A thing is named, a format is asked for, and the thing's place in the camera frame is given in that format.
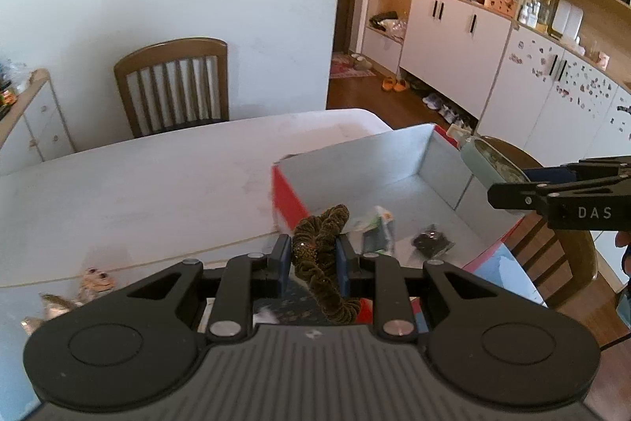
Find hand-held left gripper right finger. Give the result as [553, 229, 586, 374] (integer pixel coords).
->
[335, 236, 500, 339]

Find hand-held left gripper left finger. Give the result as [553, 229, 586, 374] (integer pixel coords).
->
[125, 234, 293, 343]

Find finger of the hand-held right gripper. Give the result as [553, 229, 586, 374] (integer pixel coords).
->
[566, 157, 631, 178]
[487, 175, 631, 213]

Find olive green scrunchie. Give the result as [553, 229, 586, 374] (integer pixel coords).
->
[291, 203, 362, 327]

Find mint green case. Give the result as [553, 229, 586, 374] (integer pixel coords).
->
[459, 136, 533, 217]

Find red and white cardboard box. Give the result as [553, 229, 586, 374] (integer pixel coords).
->
[271, 122, 548, 328]

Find dark patterned cloth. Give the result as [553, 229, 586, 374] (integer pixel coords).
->
[254, 275, 346, 328]

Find wooden curved-back chair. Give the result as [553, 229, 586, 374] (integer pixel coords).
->
[473, 136, 601, 309]

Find green and white packet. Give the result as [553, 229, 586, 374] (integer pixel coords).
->
[347, 205, 396, 254]

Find white cabinet with stickers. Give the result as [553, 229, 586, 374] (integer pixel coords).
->
[474, 25, 631, 168]

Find blue and white paper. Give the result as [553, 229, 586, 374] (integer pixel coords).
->
[485, 243, 549, 309]

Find small black packet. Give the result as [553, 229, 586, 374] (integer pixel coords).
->
[411, 226, 455, 260]

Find white rounded container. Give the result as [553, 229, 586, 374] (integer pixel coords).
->
[552, 0, 583, 41]

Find white shoe cabinet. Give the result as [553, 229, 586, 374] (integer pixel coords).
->
[398, 0, 514, 122]

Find glass jar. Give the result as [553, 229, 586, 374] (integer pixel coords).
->
[538, 0, 560, 30]

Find small beige figurine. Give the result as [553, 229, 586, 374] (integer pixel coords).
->
[79, 267, 116, 301]

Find small wooden house box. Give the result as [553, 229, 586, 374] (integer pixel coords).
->
[484, 0, 518, 17]

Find patterned entry mat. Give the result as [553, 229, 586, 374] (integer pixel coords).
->
[329, 52, 378, 80]

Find wooden slat-back chair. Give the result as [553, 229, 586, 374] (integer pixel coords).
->
[113, 37, 230, 140]

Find bags on entry bench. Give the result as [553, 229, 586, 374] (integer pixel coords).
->
[367, 11, 410, 42]

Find white side cabinet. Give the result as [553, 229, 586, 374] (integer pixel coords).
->
[0, 68, 78, 164]

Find clutter on side cabinet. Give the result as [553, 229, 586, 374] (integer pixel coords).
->
[0, 56, 33, 118]

